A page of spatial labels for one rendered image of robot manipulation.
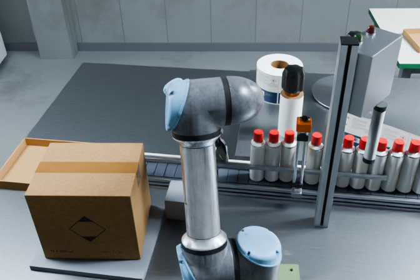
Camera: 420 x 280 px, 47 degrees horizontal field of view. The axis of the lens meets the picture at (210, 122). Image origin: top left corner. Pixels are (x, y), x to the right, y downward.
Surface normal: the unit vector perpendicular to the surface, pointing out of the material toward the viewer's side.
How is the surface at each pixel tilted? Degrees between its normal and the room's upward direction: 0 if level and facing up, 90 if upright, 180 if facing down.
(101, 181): 0
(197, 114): 70
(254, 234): 9
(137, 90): 0
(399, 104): 0
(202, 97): 45
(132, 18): 90
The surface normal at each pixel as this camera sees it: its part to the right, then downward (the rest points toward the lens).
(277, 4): -0.05, 0.58
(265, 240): 0.12, -0.83
